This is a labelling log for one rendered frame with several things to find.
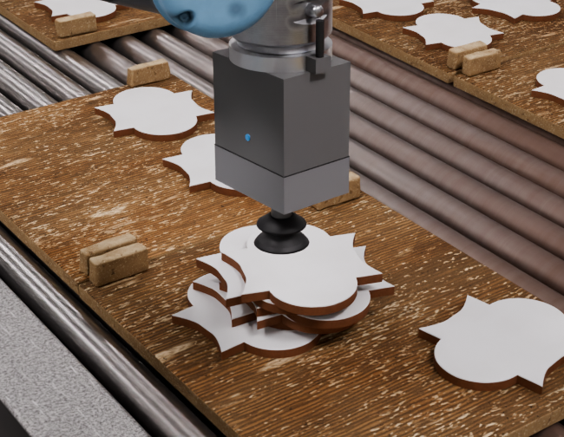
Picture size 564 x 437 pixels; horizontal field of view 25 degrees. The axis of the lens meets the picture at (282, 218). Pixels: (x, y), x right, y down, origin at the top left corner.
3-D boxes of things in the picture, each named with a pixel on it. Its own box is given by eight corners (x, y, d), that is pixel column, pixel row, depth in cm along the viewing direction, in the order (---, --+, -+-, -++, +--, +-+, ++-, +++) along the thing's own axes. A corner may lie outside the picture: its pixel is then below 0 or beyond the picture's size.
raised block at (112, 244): (87, 279, 124) (84, 255, 123) (78, 270, 125) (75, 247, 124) (140, 261, 127) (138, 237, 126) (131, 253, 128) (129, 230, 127)
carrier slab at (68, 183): (78, 296, 124) (76, 283, 123) (-77, 148, 153) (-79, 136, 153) (358, 200, 142) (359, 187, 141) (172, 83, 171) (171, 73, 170)
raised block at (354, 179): (318, 212, 136) (319, 190, 135) (308, 205, 137) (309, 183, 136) (362, 197, 139) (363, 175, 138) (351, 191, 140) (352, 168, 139)
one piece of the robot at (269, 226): (317, 216, 97) (317, 238, 98) (285, 199, 100) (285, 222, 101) (277, 230, 95) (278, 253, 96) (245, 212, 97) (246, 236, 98)
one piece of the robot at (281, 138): (387, 6, 90) (381, 213, 97) (306, -18, 97) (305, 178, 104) (281, 31, 85) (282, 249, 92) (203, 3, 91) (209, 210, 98)
